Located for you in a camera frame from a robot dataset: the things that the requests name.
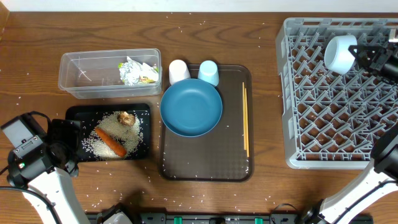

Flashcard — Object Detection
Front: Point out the dried brown mushroom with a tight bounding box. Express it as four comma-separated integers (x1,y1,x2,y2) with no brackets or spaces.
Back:
117,111,136,126

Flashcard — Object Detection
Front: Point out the black waste tray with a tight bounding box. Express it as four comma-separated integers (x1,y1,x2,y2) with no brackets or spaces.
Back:
65,103,151,162

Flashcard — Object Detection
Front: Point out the grey dishwasher rack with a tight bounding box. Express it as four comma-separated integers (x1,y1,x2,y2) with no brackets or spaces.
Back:
275,17,397,169

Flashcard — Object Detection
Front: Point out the clear plastic bin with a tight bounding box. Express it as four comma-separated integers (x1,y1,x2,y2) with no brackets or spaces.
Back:
58,49,162,99

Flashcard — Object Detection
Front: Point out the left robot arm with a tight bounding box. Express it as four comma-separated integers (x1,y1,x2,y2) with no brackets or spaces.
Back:
1,114,89,223

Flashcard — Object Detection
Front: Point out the dark blue plate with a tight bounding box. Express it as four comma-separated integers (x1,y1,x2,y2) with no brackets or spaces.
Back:
160,78,223,138

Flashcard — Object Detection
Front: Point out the light blue bowl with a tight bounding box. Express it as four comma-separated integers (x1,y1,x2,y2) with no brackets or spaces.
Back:
324,35,357,75

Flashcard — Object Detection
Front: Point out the light blue plastic cup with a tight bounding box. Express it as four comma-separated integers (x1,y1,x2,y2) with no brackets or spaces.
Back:
198,60,220,86

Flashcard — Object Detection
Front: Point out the wooden chopstick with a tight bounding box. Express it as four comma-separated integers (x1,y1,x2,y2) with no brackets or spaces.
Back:
244,88,249,158
242,82,247,151

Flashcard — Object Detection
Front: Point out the orange carrot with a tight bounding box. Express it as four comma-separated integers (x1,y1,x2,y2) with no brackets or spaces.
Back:
95,128,127,157

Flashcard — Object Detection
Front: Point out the white plastic cup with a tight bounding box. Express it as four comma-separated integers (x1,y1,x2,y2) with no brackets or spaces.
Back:
169,60,191,85

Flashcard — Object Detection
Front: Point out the dark brown serving tray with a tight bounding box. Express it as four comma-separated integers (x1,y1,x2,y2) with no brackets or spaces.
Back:
159,65,254,182

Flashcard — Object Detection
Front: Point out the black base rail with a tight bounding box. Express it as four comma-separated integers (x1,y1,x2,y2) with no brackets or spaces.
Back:
86,203,374,224

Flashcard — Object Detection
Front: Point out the foil snack wrapper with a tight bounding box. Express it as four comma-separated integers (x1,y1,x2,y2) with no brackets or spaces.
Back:
118,57,159,86

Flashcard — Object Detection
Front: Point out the pile of white rice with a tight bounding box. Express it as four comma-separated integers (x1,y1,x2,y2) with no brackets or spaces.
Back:
80,111,144,161

